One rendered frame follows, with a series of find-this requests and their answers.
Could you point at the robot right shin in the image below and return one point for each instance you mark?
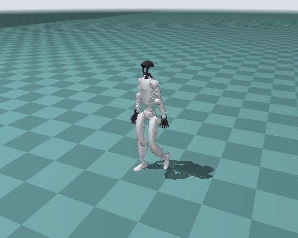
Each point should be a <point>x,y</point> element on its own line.
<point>142,151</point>

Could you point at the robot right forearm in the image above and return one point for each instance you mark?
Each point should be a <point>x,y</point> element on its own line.
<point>138,104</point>

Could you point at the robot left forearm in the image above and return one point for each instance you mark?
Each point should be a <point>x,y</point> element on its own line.
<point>162,108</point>

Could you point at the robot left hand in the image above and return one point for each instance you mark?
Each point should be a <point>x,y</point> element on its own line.
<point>164,122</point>

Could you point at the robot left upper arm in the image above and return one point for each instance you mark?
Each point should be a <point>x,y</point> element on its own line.
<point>156,87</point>

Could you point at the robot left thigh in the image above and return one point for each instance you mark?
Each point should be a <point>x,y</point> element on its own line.
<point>152,130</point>

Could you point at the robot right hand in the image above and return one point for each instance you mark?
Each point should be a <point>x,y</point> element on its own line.
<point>134,117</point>

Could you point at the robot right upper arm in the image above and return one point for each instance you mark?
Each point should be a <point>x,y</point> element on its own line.
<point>138,95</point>

